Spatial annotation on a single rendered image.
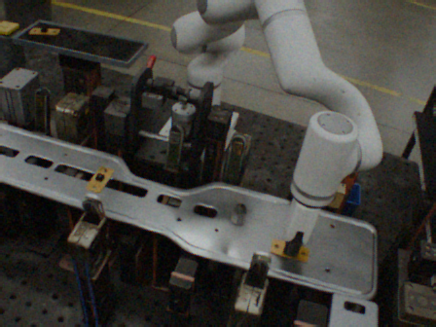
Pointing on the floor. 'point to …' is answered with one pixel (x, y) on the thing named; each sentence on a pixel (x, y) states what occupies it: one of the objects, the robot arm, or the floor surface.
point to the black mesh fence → (425, 113)
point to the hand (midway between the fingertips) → (292, 243)
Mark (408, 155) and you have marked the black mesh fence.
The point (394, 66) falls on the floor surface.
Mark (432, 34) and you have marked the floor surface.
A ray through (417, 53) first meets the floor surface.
